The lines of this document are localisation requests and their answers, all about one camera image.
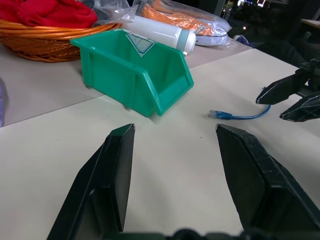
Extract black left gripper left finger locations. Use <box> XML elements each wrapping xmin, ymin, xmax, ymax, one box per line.
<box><xmin>46</xmin><ymin>123</ymin><xmax>136</xmax><ymax>240</ymax></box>

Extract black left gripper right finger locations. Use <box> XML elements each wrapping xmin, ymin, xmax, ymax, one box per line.
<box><xmin>215</xmin><ymin>123</ymin><xmax>320</xmax><ymax>232</ymax></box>

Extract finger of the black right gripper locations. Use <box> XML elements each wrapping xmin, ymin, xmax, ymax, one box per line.
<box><xmin>279</xmin><ymin>90</ymin><xmax>320</xmax><ymax>123</ymax></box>
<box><xmin>254</xmin><ymin>67</ymin><xmax>313</xmax><ymax>106</ymax></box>

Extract orange sneakers in bag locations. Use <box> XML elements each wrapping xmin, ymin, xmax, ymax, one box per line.
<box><xmin>132</xmin><ymin>0</ymin><xmax>238</xmax><ymax>48</ymax></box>

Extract green plastic storage bin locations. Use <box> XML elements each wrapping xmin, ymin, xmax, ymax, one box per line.
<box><xmin>69</xmin><ymin>28</ymin><xmax>195</xmax><ymax>119</ymax></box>

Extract white cylindrical bottle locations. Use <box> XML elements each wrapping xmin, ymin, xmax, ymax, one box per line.
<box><xmin>122</xmin><ymin>15</ymin><xmax>197</xmax><ymax>56</ymax></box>

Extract orange wicker basket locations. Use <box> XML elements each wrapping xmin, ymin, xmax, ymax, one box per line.
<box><xmin>0</xmin><ymin>19</ymin><xmax>124</xmax><ymax>63</ymax></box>

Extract large clear plastic bag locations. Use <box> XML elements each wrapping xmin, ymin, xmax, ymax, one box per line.
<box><xmin>93</xmin><ymin>0</ymin><xmax>138</xmax><ymax>26</ymax></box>

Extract red cloth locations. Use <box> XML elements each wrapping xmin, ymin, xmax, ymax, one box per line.
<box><xmin>0</xmin><ymin>0</ymin><xmax>98</xmax><ymax>29</ymax></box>

